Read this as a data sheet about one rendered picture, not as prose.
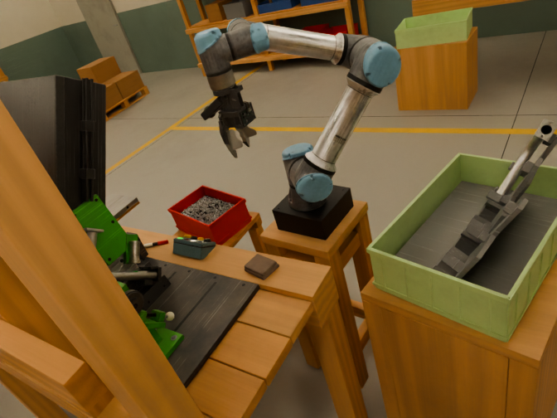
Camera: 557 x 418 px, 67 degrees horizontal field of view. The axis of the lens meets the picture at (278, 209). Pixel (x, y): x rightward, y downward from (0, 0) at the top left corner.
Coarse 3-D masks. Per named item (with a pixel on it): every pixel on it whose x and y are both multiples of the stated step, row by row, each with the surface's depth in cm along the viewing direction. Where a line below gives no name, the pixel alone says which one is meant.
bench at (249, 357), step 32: (256, 320) 128; (288, 320) 124; (224, 352) 121; (256, 352) 118; (320, 352) 153; (32, 384) 134; (192, 384) 115; (224, 384) 112; (256, 384) 110; (352, 384) 164; (64, 416) 216; (128, 416) 112; (224, 416) 104; (352, 416) 171
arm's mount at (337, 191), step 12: (336, 192) 163; (348, 192) 163; (288, 204) 164; (324, 204) 159; (336, 204) 157; (348, 204) 165; (276, 216) 164; (288, 216) 160; (300, 216) 156; (312, 216) 154; (324, 216) 152; (336, 216) 158; (288, 228) 164; (300, 228) 160; (312, 228) 155; (324, 228) 153; (324, 240) 155
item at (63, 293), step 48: (0, 144) 53; (0, 192) 53; (48, 192) 58; (0, 240) 57; (48, 240) 59; (0, 288) 90; (48, 288) 60; (96, 288) 66; (48, 336) 100; (96, 336) 67; (144, 336) 75; (144, 384) 76
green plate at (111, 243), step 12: (84, 204) 134; (96, 204) 137; (84, 216) 134; (96, 216) 137; (108, 216) 139; (96, 228) 136; (108, 228) 139; (120, 228) 142; (108, 240) 139; (120, 240) 142; (108, 252) 138; (120, 252) 141; (108, 264) 138
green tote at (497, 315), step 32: (480, 160) 154; (448, 192) 160; (544, 192) 145; (416, 224) 147; (384, 256) 125; (544, 256) 117; (384, 288) 134; (416, 288) 124; (448, 288) 114; (480, 288) 106; (512, 288) 104; (480, 320) 113; (512, 320) 109
